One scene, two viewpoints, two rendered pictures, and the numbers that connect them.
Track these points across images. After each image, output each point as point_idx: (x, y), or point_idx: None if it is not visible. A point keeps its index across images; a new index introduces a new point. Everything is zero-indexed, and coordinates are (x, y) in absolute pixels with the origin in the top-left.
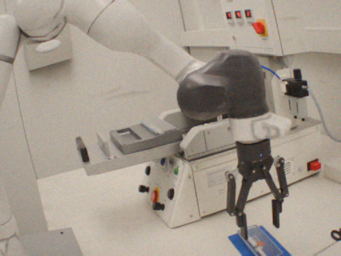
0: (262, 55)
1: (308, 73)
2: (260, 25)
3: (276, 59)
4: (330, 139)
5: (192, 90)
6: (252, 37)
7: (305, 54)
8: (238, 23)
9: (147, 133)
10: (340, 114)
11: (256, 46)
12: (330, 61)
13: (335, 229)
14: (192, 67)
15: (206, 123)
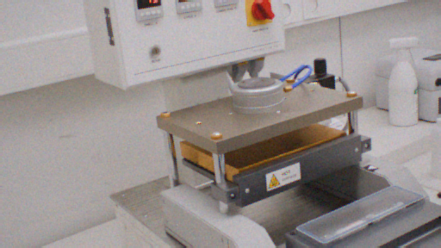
0: (215, 68)
1: (23, 135)
2: (269, 3)
3: (245, 66)
4: (116, 221)
5: None
6: (223, 34)
7: (15, 98)
8: (178, 14)
9: (403, 219)
10: (118, 172)
11: (232, 49)
12: (90, 88)
13: (437, 201)
14: None
15: (367, 167)
